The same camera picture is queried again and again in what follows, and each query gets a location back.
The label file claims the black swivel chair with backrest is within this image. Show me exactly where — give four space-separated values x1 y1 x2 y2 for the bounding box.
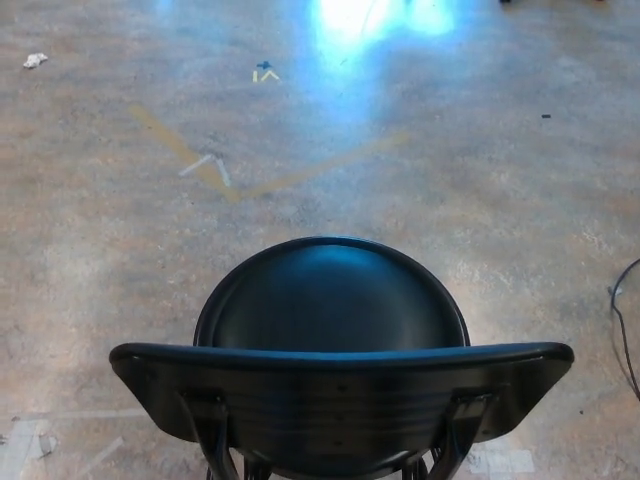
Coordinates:
108 235 575 480

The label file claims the pale rectangular tape patch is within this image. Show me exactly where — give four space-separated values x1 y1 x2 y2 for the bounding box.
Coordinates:
468 448 537 475

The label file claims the worn white tape patch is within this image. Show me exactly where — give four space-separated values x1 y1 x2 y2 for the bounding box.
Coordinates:
0 417 59 480

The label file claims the thin black floor cable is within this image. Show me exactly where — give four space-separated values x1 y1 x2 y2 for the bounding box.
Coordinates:
607 259 640 396

